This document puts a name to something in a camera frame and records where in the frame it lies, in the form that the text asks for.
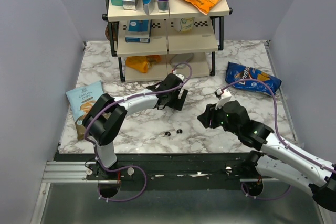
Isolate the orange snack bag bottom shelf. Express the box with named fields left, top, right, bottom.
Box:
left=125, top=55, right=162, bottom=73

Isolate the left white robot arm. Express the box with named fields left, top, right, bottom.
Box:
left=83, top=73, right=189, bottom=179

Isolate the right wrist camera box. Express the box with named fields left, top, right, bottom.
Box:
left=215, top=89, right=232, bottom=110

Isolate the cassava chips bag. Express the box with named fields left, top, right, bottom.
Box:
left=66, top=81, right=103, bottom=141

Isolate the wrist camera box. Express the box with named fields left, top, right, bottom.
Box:
left=172, top=70, right=185, bottom=81
left=215, top=89, right=232, bottom=110

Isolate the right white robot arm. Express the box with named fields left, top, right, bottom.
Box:
left=197, top=101, right=335, bottom=212

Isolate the aluminium extrusion rail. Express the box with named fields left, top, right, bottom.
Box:
left=42, top=161, right=98, bottom=183

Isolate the blue Doritos chip bag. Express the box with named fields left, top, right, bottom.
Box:
left=225, top=62, right=282, bottom=95

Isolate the blue white box middle shelf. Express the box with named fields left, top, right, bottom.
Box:
left=124, top=20, right=152, bottom=43

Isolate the cream printed mug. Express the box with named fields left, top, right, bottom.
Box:
left=173, top=17, right=194, bottom=33

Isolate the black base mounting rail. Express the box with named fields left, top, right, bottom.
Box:
left=54, top=151, right=263, bottom=193

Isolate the brown object behind rack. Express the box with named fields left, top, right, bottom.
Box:
left=105, top=25, right=114, bottom=41

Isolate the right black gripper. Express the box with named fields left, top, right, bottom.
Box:
left=197, top=99, right=240, bottom=135

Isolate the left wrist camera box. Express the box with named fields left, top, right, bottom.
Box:
left=172, top=70, right=185, bottom=81

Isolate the beige three-tier shelf rack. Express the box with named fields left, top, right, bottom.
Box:
left=102, top=0, right=232, bottom=82

